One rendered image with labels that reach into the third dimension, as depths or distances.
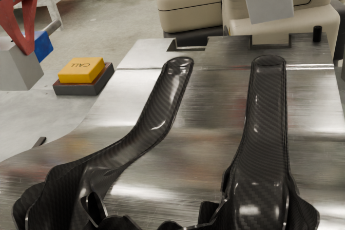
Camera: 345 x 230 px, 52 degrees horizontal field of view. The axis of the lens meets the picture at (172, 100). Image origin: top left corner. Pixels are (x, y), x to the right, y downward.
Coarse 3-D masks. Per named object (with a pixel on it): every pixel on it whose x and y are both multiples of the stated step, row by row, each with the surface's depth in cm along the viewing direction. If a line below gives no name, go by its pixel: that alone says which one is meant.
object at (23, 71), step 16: (48, 32) 47; (0, 48) 39; (16, 48) 39; (48, 48) 45; (0, 64) 40; (16, 64) 39; (32, 64) 42; (0, 80) 41; (16, 80) 40; (32, 80) 42
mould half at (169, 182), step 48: (144, 48) 50; (240, 48) 45; (288, 48) 43; (144, 96) 40; (192, 96) 38; (240, 96) 37; (288, 96) 36; (336, 96) 34; (48, 144) 32; (96, 144) 31; (192, 144) 30; (336, 144) 29; (0, 192) 23; (144, 192) 21; (192, 192) 21; (336, 192) 20
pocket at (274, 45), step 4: (252, 36) 48; (252, 40) 48; (248, 44) 46; (252, 44) 48; (260, 44) 48; (264, 44) 48; (268, 44) 48; (272, 44) 48; (276, 44) 48; (280, 44) 48; (284, 44) 47; (288, 44) 47; (248, 48) 46; (252, 48) 48; (256, 48) 48; (260, 48) 48; (264, 48) 48; (268, 48) 48; (272, 48) 48; (276, 48) 48; (280, 48) 47; (284, 48) 47
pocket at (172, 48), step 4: (172, 40) 51; (176, 40) 51; (172, 44) 51; (176, 44) 51; (168, 48) 49; (172, 48) 51; (176, 48) 51; (180, 48) 51; (184, 48) 51; (188, 48) 51; (192, 48) 51; (196, 48) 51; (200, 48) 50; (204, 48) 50
